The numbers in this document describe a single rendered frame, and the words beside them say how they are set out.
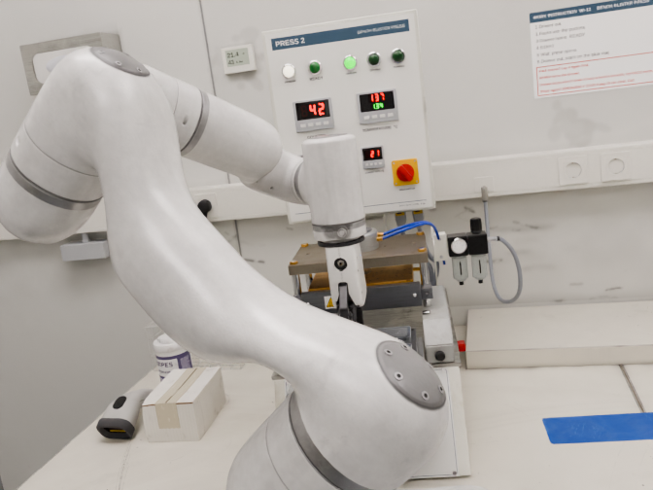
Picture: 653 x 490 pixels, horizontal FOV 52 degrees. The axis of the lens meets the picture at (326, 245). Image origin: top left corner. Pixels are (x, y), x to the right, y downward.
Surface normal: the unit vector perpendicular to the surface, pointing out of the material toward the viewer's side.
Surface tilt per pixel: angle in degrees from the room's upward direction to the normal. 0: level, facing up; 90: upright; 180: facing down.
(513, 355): 90
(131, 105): 78
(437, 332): 41
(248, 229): 90
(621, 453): 0
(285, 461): 71
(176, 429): 91
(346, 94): 90
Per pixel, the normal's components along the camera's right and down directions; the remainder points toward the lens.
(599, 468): -0.13, -0.97
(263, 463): -0.72, -0.23
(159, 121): 0.89, -0.08
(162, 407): -0.18, 0.20
